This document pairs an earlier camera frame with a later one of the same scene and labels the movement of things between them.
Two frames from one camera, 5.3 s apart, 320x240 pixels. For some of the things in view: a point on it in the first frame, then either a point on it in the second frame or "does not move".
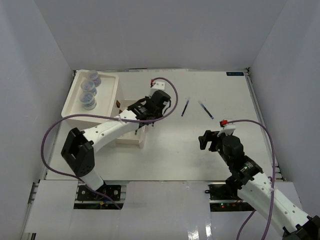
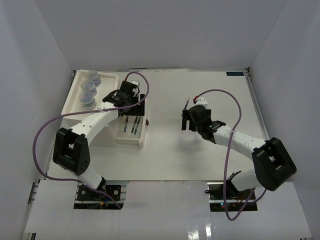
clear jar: [92, 75] does not move
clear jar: [87, 99] does not move
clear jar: [89, 85] does not move
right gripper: [209, 136] → [186, 116]
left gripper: [160, 114] → [138, 110]
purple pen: [187, 103] does not move
